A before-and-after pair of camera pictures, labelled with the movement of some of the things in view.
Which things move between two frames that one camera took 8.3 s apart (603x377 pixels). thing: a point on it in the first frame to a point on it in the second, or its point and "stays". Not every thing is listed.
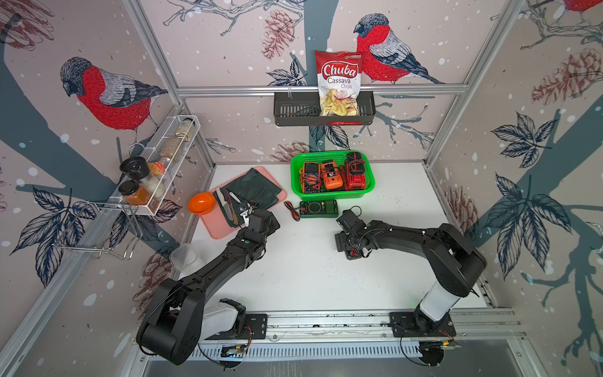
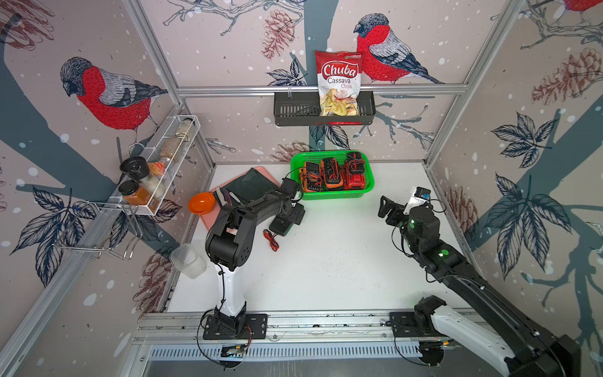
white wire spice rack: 155,167 stays
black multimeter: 342,246 to 332,170
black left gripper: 272,227 to 297,220
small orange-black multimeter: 310,177 stays
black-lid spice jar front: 133,194 stays
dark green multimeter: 319,209 to 278,225
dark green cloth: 250,185 stays
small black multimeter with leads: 356,163 stays
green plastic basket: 299,158 stays
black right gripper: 341,247 to 397,210
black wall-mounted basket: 301,108 stays
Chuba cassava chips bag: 339,75 stays
